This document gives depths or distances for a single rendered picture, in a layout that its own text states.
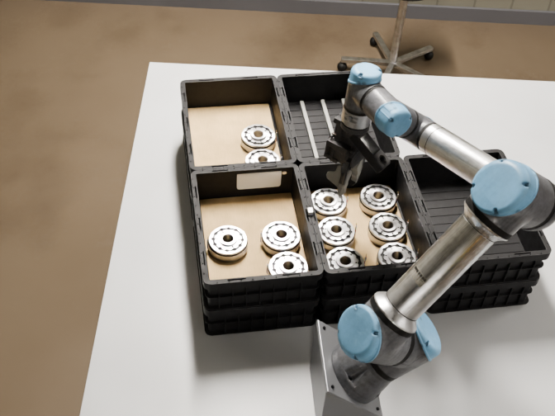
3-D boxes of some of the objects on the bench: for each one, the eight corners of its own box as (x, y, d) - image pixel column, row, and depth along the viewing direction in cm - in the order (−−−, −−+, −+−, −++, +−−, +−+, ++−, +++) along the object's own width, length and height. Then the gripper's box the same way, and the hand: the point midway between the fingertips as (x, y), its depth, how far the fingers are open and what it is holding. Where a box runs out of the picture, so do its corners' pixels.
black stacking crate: (317, 328, 221) (320, 300, 212) (205, 339, 217) (204, 312, 208) (292, 218, 248) (295, 190, 239) (192, 226, 244) (191, 198, 235)
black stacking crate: (529, 307, 229) (542, 280, 221) (425, 317, 225) (434, 290, 216) (483, 203, 256) (492, 175, 248) (390, 210, 252) (396, 182, 243)
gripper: (350, 103, 209) (337, 169, 223) (324, 124, 201) (312, 191, 215) (380, 118, 206) (364, 183, 220) (354, 139, 198) (340, 205, 212)
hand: (348, 188), depth 215 cm, fingers open, 5 cm apart
